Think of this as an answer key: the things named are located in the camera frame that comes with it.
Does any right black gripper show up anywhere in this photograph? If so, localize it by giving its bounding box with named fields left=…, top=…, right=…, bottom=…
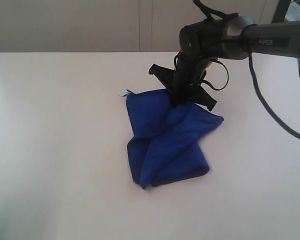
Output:
left=148, top=51, right=217, bottom=112

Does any blue towel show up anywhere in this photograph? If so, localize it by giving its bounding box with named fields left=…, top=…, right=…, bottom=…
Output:
left=124, top=89, right=224, bottom=190

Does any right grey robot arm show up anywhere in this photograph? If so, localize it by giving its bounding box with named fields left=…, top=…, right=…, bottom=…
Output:
left=148, top=16, right=300, bottom=111

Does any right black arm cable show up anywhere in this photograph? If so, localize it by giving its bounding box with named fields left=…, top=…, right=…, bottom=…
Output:
left=173, top=0, right=300, bottom=144

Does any black window frame post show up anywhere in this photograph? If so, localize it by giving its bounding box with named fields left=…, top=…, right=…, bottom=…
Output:
left=272, top=0, right=291, bottom=23

